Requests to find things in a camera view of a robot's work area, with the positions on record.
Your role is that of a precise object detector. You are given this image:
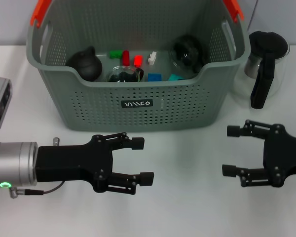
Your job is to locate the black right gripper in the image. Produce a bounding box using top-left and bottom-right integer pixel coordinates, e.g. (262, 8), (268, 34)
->
(222, 119), (296, 188)

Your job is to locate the black clay teapot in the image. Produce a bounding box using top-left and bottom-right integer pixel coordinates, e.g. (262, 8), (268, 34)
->
(65, 46), (103, 82)

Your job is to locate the thin grey background cable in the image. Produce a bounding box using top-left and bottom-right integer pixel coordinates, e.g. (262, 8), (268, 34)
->
(247, 0), (259, 32)

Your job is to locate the glass teapot with black handle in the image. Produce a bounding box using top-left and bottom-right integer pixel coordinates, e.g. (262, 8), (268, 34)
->
(233, 30), (291, 110)

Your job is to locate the left arm cable with connector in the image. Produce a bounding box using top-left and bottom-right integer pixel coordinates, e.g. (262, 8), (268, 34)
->
(9, 181), (65, 198)

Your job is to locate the grey perforated plastic storage bin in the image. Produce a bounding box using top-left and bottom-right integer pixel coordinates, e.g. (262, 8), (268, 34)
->
(26, 0), (250, 133)

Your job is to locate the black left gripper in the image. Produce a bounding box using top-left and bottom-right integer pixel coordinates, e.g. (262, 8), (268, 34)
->
(36, 132), (155, 196)

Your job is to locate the glass teacup with black sleeve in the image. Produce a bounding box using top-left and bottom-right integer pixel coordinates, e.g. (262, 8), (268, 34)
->
(106, 65), (146, 83)
(170, 35), (205, 75)

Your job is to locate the white long toy brick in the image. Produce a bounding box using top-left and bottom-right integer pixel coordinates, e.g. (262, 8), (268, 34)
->
(148, 51), (158, 66)

